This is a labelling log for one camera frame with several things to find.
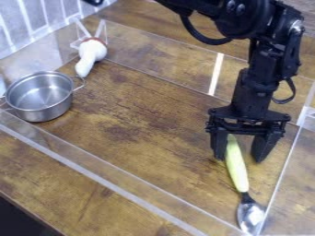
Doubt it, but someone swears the white toy mushroom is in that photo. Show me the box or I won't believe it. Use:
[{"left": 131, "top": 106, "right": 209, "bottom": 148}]
[{"left": 75, "top": 38, "right": 107, "bottom": 77}]

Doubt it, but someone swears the clear acrylic enclosure wall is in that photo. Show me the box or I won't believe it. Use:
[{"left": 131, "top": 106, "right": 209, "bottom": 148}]
[{"left": 0, "top": 18, "right": 315, "bottom": 236}]

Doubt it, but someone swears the small steel pot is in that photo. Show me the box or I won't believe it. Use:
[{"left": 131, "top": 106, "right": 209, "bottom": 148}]
[{"left": 0, "top": 71, "right": 87, "bottom": 123}]

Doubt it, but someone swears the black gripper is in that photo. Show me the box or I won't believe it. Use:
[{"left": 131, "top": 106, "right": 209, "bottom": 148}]
[{"left": 206, "top": 69, "right": 291, "bottom": 163}]

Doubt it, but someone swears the green handled metal spoon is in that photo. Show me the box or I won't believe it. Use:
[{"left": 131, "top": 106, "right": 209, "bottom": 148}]
[{"left": 226, "top": 135, "right": 266, "bottom": 235}]

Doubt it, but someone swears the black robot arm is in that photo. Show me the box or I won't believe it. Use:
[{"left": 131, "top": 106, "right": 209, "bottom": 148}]
[{"left": 155, "top": 0, "right": 305, "bottom": 161}]

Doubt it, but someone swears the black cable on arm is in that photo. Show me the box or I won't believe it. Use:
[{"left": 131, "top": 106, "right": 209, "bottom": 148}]
[{"left": 179, "top": 13, "right": 235, "bottom": 46}]

